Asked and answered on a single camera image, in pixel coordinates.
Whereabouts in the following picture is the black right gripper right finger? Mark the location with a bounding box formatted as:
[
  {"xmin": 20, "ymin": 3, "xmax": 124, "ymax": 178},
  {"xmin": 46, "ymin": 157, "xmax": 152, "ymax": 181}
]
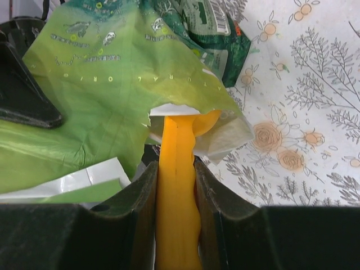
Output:
[{"xmin": 195, "ymin": 160, "xmax": 359, "ymax": 269}]

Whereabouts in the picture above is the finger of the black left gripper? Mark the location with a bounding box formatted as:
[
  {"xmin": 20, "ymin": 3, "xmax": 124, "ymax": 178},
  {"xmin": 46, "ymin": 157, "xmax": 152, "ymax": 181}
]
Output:
[{"xmin": 1, "ymin": 32, "xmax": 62, "ymax": 129}]

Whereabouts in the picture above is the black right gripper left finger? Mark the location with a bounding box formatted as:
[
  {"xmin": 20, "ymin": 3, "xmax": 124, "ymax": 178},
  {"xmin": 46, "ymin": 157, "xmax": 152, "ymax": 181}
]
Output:
[{"xmin": 1, "ymin": 161, "xmax": 158, "ymax": 269}]

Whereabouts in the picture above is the orange plastic scoop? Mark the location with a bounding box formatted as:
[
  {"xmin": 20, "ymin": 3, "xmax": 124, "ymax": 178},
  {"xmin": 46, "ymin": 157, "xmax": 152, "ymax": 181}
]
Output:
[{"xmin": 155, "ymin": 110, "xmax": 221, "ymax": 269}]

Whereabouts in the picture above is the green litter bag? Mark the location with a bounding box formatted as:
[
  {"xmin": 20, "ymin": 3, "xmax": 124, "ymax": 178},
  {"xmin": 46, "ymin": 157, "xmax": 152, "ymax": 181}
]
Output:
[{"xmin": 1, "ymin": 1, "xmax": 254, "ymax": 203}]

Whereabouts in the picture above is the floral patterned table mat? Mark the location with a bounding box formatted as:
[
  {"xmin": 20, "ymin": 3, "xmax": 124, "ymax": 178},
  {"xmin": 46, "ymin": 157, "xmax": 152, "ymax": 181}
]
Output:
[{"xmin": 208, "ymin": 0, "xmax": 359, "ymax": 207}]

